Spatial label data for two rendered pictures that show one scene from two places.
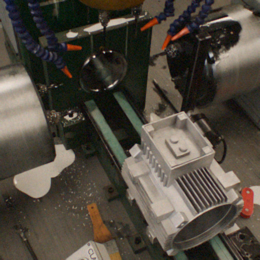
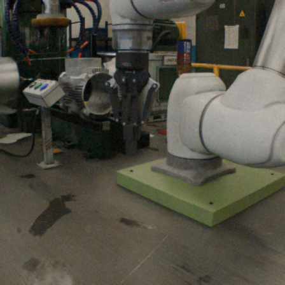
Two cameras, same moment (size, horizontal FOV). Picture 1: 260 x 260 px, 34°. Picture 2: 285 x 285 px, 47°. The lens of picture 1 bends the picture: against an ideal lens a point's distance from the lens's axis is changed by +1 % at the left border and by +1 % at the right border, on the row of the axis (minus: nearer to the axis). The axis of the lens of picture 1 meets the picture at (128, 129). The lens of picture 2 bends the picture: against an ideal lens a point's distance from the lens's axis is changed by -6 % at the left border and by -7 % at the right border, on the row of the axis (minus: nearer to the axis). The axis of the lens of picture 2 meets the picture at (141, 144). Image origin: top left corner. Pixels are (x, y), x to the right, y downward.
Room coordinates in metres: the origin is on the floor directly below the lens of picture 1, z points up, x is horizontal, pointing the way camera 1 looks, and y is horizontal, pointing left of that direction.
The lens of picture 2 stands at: (-0.86, -0.10, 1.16)
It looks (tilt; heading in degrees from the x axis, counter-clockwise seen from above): 15 degrees down; 350
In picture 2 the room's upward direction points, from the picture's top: straight up
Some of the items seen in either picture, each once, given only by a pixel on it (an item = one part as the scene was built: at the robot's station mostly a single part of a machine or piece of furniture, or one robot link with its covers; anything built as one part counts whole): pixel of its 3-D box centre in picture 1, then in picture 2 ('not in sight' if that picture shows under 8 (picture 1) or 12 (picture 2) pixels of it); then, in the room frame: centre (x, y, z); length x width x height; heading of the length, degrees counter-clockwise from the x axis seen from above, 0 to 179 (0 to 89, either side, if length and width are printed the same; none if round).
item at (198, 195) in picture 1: (179, 189); (88, 91); (0.49, -0.12, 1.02); 0.20 x 0.19 x 0.19; 28
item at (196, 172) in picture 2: not in sight; (198, 159); (0.04, -0.42, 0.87); 0.22 x 0.18 x 0.06; 122
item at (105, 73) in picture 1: (103, 72); (48, 84); (0.85, 0.08, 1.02); 0.15 x 0.02 x 0.15; 118
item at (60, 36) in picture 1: (94, 70); (43, 92); (0.91, 0.11, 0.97); 0.30 x 0.11 x 0.34; 118
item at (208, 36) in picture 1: (193, 80); (93, 62); (0.72, -0.15, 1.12); 0.04 x 0.03 x 0.26; 28
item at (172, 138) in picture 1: (175, 149); (83, 67); (0.53, -0.10, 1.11); 0.12 x 0.11 x 0.07; 28
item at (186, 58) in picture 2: not in sight; (184, 58); (0.44, -0.49, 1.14); 0.06 x 0.06 x 0.04
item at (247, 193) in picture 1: (246, 202); not in sight; (0.59, -0.33, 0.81); 0.09 x 0.03 x 0.02; 168
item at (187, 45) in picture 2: not in sight; (184, 46); (0.44, -0.49, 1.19); 0.06 x 0.06 x 0.04
